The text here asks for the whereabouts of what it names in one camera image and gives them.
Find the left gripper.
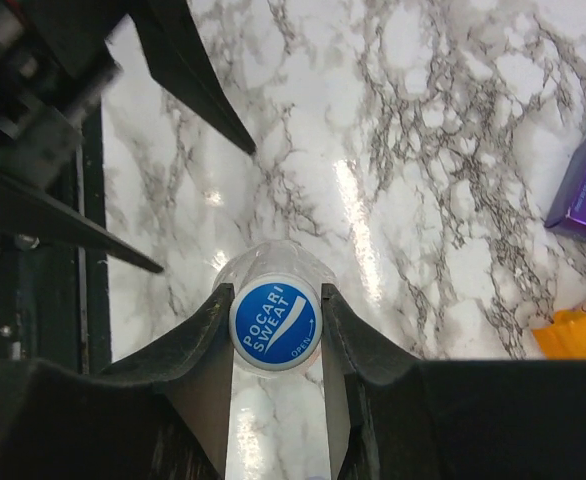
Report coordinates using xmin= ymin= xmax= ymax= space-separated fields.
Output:
xmin=0 ymin=1 xmax=164 ymax=274

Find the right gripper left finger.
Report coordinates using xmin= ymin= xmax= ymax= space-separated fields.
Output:
xmin=0 ymin=284 xmax=234 ymax=479

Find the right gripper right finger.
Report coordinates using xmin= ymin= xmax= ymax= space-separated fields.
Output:
xmin=321 ymin=284 xmax=586 ymax=479

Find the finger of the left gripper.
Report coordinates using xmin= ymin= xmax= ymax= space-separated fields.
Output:
xmin=130 ymin=0 xmax=256 ymax=155

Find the blue white bottle cap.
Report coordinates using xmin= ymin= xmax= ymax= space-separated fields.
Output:
xmin=229 ymin=273 xmax=323 ymax=375

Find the clear crushed plastic bottle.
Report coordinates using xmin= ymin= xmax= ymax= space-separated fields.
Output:
xmin=214 ymin=240 xmax=336 ymax=378

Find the orange yellow snack pack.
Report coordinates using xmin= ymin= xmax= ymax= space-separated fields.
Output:
xmin=533 ymin=300 xmax=586 ymax=360

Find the black base frame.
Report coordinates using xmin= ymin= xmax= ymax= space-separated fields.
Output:
xmin=0 ymin=94 xmax=112 ymax=376

